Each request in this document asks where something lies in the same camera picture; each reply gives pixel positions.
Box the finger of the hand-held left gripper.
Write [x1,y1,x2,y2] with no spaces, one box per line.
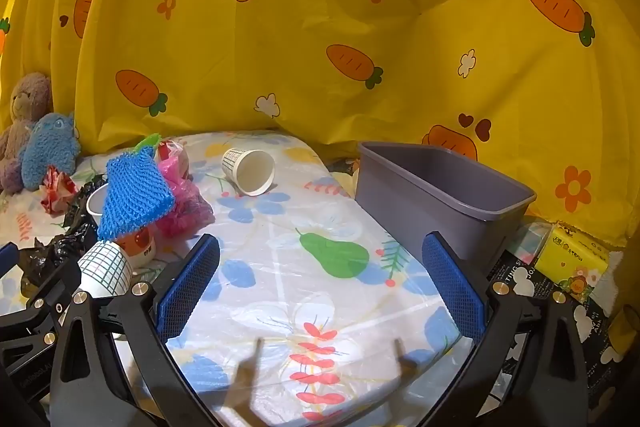
[21,259,83,324]
[0,243,21,281]

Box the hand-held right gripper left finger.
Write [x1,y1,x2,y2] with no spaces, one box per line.
[50,233,222,427]

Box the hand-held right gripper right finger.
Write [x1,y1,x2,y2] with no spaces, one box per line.
[420,231,589,427]

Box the black plastic bag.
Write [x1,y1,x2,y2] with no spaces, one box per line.
[20,174,109,289]

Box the white grid-print paper cup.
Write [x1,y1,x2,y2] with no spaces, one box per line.
[221,148,277,197]
[77,241,135,299]

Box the red and white cup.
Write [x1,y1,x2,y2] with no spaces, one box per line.
[114,224,157,269]

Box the pink plastic bag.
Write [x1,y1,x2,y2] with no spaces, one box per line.
[154,142,216,238]

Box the red and white wrapper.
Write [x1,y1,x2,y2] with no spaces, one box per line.
[40,165,84,214]

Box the plain grey cup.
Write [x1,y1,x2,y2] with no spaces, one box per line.
[85,184,112,226]

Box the grey plastic bin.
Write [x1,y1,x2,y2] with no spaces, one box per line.
[355,141,537,276]

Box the blue knitted cloth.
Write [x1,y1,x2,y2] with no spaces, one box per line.
[96,146,176,242]

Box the green knitted cloth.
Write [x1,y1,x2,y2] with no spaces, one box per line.
[131,133,162,156]

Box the pastel striped packet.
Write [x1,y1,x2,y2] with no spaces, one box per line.
[504,222,552,269]

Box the blue plush monster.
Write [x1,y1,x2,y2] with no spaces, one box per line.
[21,111,82,192]

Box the yellow tissue packet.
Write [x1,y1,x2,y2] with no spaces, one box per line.
[534,223,611,306]

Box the purple teddy bear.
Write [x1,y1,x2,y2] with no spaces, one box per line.
[0,72,55,196]

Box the yellow cylindrical tube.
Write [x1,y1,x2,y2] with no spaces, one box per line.
[607,304,640,359]

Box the yellow carrot-print curtain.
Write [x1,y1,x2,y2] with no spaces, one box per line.
[0,0,640,254]

